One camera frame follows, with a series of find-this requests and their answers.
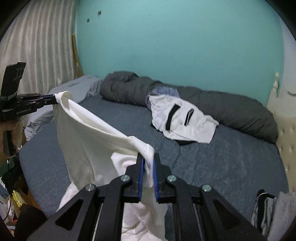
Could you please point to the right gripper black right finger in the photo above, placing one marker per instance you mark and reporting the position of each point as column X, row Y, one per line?
column 200, row 213

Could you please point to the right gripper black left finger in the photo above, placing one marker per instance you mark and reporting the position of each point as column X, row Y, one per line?
column 95, row 213

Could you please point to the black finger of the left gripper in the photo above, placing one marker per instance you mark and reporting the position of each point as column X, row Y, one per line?
column 48, row 99

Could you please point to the white long-sleeve shirt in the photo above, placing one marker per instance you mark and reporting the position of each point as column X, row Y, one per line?
column 96, row 152

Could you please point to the grey and black folded clothes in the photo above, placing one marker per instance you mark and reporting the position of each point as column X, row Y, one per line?
column 274, row 216

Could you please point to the dark blue bed sheet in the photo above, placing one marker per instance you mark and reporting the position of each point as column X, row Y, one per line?
column 228, row 168

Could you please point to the striped beige curtain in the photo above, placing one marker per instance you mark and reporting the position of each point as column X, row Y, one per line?
column 41, row 37

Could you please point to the white garment with black stripes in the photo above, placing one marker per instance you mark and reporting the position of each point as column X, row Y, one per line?
column 180, row 120

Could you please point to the dark grey rolled duvet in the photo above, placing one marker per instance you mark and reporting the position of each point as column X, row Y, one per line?
column 235, row 111

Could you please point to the light blue garment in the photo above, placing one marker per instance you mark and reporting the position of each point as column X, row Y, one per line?
column 161, row 90

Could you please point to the cream tufted headboard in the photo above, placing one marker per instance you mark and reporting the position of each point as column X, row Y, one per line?
column 283, row 110

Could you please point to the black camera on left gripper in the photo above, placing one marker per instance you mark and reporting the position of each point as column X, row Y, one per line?
column 11, row 80

